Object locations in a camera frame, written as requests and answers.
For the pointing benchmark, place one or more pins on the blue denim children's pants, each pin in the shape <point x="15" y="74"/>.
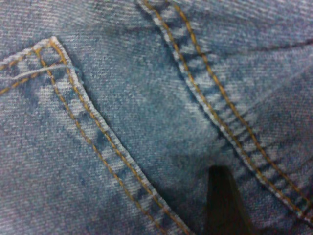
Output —
<point x="97" y="147"/>

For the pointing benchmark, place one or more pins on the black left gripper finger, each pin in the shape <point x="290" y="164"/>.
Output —
<point x="225" y="210"/>

